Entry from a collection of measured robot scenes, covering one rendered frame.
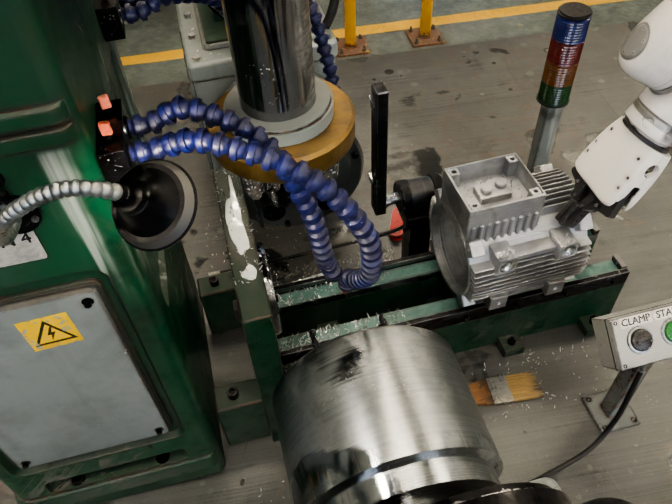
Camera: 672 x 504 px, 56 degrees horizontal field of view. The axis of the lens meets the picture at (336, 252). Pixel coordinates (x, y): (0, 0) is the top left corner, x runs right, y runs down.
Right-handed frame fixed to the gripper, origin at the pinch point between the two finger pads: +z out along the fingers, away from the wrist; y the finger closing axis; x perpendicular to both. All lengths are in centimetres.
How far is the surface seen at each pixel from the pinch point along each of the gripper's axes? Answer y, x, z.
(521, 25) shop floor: 226, -159, 35
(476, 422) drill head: -28.3, 24.7, 12.2
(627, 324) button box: -19.0, 0.4, 2.6
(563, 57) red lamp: 33.6, -11.3, -10.9
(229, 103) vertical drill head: 7, 53, 1
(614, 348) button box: -20.8, 1.2, 5.6
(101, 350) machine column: -12, 63, 25
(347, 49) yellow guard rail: 231, -76, 82
